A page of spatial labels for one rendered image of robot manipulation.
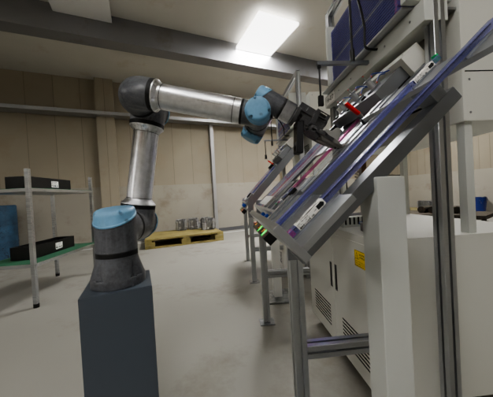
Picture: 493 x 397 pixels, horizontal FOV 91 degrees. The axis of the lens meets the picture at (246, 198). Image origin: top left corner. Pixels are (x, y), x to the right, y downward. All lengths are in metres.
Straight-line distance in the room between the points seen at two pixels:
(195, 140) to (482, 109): 5.01
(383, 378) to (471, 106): 0.89
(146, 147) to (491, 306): 1.30
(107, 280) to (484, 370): 1.26
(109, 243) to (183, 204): 4.63
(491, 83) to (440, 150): 0.32
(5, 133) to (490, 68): 5.85
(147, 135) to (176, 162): 4.52
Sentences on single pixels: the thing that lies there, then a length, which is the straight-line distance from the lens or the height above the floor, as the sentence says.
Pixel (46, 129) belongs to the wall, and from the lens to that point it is 5.66.
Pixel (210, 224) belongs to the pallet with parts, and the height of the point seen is 0.26.
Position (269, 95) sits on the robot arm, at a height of 1.13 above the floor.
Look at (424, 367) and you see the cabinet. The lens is 1.16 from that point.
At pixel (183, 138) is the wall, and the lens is 5.56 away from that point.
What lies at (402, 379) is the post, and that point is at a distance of 0.69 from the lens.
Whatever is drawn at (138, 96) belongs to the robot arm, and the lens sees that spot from 0.82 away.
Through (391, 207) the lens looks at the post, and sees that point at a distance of 0.56.
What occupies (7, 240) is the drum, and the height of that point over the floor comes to 0.32.
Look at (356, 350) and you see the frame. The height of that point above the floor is 0.29.
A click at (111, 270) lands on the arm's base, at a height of 0.60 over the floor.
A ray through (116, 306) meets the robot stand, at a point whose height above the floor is 0.51.
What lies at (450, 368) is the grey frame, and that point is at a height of 0.20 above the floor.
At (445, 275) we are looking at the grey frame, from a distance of 1.03.
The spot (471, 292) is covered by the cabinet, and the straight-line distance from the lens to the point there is 1.17.
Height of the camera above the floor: 0.79
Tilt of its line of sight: 1 degrees down
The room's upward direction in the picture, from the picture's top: 3 degrees counter-clockwise
